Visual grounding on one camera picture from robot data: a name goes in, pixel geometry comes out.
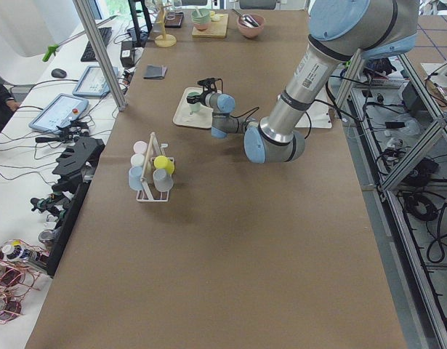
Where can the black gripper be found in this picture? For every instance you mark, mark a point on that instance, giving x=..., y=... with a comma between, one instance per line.
x=199, y=98

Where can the cream rabbit tray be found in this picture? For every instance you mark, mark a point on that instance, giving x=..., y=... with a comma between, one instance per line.
x=185, y=117

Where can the black tool holder rack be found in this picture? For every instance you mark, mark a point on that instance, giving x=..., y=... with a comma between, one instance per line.
x=69, y=168

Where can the grey computer mouse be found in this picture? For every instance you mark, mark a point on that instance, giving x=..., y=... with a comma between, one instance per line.
x=58, y=73

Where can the far teach pendant tablet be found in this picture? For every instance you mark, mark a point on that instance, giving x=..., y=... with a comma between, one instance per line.
x=92, y=83

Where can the wooden mug tree stand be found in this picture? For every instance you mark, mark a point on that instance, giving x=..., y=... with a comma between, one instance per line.
x=164, y=39

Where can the aluminium frame post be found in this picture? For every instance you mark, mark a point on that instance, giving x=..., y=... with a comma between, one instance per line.
x=85, y=15

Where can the near teach pendant tablet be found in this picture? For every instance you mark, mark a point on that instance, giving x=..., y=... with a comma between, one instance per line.
x=59, y=113

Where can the grey cup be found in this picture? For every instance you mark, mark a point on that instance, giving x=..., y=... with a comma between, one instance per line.
x=162, y=180

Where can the green handled grabber tool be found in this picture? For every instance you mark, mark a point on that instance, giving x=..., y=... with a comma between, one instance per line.
x=89, y=54

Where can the stacked green bowls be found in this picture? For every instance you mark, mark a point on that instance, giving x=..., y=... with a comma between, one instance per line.
x=201, y=19

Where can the blue cup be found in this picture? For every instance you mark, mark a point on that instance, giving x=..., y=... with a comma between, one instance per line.
x=134, y=178

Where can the copper wire basket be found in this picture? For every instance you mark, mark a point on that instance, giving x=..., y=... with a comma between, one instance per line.
x=21, y=266

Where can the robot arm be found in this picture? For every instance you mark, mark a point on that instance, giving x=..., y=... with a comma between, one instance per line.
x=337, y=30

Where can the yellow cup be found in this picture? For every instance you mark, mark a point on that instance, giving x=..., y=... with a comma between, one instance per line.
x=163, y=162

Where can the cream cup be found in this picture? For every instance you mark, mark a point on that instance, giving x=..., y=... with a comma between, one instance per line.
x=137, y=160

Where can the pink bowl with cutlery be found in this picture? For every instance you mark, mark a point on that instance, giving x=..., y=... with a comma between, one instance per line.
x=249, y=30

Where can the wooden cutting board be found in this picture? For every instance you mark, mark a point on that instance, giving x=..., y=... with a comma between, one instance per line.
x=215, y=28

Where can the black box with label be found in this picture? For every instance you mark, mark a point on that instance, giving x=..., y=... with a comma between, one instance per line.
x=130, y=55

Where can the green cup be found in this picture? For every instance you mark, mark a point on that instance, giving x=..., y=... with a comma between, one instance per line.
x=194, y=101

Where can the pink cup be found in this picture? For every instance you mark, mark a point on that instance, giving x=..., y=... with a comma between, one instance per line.
x=140, y=147

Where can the teach pendant tablet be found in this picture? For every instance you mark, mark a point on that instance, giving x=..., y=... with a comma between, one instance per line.
x=92, y=83
x=59, y=113

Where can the folded grey cloth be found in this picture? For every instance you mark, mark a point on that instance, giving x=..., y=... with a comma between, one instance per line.
x=155, y=72

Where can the white wire cup rack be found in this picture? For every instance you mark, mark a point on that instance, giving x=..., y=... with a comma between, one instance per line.
x=149, y=192

